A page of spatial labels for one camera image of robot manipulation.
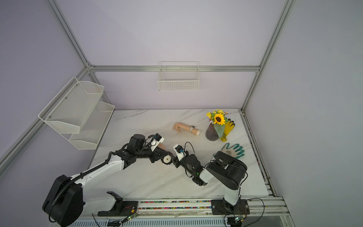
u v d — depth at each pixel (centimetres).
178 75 95
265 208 72
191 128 101
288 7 68
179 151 72
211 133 99
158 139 72
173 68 91
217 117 81
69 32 76
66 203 40
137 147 66
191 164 67
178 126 102
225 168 51
